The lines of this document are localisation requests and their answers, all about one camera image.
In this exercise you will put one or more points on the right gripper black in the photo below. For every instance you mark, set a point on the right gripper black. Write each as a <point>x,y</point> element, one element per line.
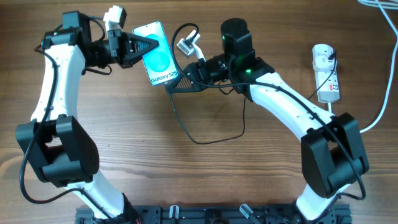
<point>199,71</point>

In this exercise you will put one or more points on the white USB charger adapter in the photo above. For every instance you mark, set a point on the white USB charger adapter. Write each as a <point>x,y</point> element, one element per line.
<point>324,63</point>

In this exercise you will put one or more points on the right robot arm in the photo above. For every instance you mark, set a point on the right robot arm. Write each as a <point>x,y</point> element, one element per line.
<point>332,150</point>

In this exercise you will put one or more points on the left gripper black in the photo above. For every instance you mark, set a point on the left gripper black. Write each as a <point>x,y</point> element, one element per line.
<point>124,48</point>

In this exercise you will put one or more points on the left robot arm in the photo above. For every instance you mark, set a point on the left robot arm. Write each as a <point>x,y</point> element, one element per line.
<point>54,143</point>

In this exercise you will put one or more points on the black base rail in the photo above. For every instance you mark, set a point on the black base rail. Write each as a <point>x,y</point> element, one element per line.
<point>268,214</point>

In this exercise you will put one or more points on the Galaxy S25 smartphone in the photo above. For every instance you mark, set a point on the Galaxy S25 smartphone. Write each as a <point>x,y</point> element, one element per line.
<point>159,64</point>

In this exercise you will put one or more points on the white power strip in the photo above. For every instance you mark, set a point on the white power strip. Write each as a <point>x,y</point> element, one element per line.
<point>327,86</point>

